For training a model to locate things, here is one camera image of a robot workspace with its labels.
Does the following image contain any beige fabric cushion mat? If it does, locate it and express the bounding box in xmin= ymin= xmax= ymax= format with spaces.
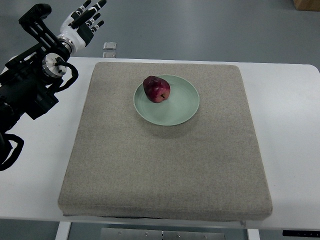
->
xmin=58 ymin=62 xmax=273 ymax=221

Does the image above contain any red apple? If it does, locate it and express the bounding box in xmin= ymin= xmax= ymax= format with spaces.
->
xmin=142 ymin=75 xmax=171 ymax=103

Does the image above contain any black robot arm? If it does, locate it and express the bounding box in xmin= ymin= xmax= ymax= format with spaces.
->
xmin=0 ymin=3 xmax=79 ymax=171

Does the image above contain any white left table leg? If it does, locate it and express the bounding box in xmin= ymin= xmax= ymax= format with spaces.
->
xmin=55 ymin=221 xmax=72 ymax=240

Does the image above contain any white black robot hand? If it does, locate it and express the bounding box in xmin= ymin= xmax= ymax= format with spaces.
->
xmin=57 ymin=0 xmax=107 ymax=55

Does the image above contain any light green plate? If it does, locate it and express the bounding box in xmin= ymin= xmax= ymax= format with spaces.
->
xmin=133 ymin=74 xmax=200 ymax=126

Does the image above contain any lower silver floor plate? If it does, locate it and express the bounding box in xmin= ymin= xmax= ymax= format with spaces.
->
xmin=102 ymin=51 xmax=116 ymax=58

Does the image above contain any white table leg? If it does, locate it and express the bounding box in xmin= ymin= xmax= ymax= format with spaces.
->
xmin=55 ymin=221 xmax=72 ymax=240
xmin=247 ymin=229 xmax=261 ymax=240

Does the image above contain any black table control panel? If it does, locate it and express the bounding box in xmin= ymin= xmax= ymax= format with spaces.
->
xmin=282 ymin=230 xmax=320 ymax=238

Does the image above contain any white right table leg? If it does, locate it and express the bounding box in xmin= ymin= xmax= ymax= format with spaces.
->
xmin=247 ymin=229 xmax=261 ymax=240

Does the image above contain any metal table crossbar plate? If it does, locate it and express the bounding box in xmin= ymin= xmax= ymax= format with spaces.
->
xmin=99 ymin=228 xmax=226 ymax=240

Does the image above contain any cardboard box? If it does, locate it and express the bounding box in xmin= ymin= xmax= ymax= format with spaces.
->
xmin=293 ymin=0 xmax=320 ymax=12

